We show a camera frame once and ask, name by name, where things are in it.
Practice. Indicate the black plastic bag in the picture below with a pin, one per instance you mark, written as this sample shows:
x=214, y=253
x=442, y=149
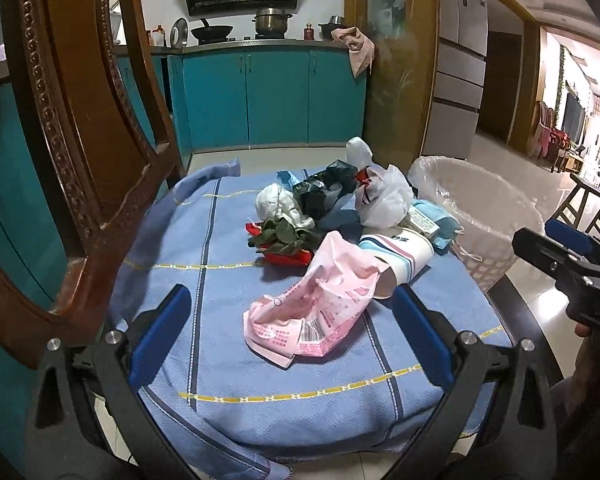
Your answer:
x=320, y=195

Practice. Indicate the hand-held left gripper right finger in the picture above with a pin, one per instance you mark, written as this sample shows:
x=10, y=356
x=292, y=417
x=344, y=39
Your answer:
x=420, y=340

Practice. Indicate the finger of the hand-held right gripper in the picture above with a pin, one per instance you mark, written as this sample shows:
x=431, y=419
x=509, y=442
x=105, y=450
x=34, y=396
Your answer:
x=545, y=252
x=570, y=235

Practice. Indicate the white plastic bag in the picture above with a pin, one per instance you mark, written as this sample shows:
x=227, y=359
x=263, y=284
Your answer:
x=382, y=200

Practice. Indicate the red dining chairs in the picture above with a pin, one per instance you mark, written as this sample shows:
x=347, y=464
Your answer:
x=550, y=140

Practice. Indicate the red wrapper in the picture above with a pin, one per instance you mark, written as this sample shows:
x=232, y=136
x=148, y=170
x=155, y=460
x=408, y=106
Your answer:
x=285, y=259

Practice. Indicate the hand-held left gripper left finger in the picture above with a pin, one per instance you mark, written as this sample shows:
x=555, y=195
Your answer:
x=165, y=332

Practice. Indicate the small white box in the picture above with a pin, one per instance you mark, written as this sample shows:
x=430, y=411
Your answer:
x=422, y=222

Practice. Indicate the pink hanging cloth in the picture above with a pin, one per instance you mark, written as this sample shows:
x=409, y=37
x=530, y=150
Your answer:
x=360, y=52

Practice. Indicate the teal kitchen cabinets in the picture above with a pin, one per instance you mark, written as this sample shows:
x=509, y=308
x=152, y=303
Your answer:
x=275, y=100

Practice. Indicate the wooden stool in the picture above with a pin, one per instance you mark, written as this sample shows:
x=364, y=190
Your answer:
x=587, y=195

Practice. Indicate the pink plastic package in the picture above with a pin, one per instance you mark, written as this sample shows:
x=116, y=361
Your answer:
x=325, y=300

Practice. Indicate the red bottle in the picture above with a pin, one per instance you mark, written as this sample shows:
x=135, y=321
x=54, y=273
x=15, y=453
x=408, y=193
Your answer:
x=308, y=32

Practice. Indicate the wooden door frame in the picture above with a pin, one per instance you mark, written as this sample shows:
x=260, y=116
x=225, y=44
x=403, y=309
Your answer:
x=395, y=60

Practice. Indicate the green vegetable leaves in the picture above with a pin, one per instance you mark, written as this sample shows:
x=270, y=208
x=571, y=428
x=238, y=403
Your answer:
x=280, y=235

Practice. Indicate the carved wooden chair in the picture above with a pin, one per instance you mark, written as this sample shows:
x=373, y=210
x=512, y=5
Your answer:
x=75, y=85

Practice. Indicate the silver refrigerator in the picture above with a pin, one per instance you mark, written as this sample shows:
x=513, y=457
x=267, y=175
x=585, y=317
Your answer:
x=457, y=60

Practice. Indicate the blue striped cloth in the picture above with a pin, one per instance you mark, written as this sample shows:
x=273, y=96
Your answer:
x=240, y=360

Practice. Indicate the round pot lid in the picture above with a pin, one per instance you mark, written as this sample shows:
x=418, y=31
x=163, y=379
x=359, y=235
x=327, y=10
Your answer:
x=179, y=32

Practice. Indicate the clear plastic bin liner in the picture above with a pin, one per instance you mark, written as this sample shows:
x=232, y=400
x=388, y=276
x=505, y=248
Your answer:
x=430, y=175

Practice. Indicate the light blue packet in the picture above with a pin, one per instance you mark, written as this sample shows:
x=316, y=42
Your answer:
x=445, y=225

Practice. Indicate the dark small pot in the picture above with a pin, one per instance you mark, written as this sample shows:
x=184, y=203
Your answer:
x=334, y=27

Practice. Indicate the knotted blue cloth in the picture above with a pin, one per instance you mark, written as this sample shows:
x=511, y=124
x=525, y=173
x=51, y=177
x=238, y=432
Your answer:
x=286, y=178

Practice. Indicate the striped paper cup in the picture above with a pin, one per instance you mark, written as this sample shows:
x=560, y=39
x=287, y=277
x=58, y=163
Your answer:
x=405, y=260

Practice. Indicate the white plastic basket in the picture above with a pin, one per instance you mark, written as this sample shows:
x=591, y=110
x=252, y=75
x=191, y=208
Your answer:
x=495, y=255

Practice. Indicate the steel cooking pot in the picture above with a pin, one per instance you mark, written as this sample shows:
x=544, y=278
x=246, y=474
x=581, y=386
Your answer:
x=270, y=22

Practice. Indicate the crumpled white tissue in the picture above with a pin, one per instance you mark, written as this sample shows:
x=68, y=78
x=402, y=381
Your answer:
x=275, y=202

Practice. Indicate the black wok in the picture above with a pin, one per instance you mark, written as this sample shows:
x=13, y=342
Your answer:
x=212, y=32

